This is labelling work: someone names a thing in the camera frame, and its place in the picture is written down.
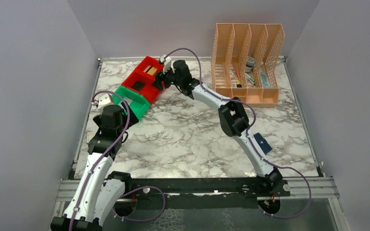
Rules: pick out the blue plastic packet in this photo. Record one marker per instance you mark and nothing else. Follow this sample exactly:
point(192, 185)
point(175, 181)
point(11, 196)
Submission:
point(264, 79)

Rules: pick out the peach desk file organizer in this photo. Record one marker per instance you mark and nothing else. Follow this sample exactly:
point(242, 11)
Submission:
point(243, 62)

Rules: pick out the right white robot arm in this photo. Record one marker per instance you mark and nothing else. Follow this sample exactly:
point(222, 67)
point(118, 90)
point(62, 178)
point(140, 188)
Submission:
point(233, 119)

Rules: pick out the red double bin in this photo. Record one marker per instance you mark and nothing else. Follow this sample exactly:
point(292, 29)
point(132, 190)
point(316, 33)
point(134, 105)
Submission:
point(149, 91)

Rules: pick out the gold striped card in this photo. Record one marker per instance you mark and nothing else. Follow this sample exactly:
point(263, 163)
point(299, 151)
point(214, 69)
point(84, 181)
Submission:
point(150, 70)

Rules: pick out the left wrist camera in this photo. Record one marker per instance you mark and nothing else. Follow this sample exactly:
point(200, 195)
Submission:
point(103, 101)

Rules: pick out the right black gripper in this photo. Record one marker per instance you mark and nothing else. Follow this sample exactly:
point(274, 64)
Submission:
point(160, 77)

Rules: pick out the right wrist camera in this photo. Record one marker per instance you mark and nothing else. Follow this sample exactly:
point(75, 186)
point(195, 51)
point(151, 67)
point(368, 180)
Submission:
point(166, 62)

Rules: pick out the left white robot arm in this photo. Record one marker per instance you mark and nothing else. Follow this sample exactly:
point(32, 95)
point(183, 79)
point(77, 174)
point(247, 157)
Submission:
point(97, 190)

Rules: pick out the round grey tin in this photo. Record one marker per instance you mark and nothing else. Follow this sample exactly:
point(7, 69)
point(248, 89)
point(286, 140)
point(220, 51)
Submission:
point(250, 63)

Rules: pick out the navy blue card holder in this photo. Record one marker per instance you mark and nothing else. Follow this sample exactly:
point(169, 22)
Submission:
point(262, 142)

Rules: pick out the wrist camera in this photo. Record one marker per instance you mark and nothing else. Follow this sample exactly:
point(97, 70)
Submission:
point(103, 101)
point(166, 62)

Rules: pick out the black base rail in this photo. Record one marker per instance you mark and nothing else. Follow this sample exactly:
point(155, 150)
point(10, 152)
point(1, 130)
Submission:
point(146, 200)

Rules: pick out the green marker pen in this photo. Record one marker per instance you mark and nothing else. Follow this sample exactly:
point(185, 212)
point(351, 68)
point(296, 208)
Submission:
point(250, 79)

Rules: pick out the black card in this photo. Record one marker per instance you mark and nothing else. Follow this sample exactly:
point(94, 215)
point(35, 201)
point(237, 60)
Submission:
point(138, 86)

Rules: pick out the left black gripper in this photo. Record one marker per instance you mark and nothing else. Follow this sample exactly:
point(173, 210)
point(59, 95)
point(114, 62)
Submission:
point(132, 119)

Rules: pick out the green plastic bin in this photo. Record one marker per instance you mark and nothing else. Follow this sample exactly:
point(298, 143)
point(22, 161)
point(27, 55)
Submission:
point(137, 103)

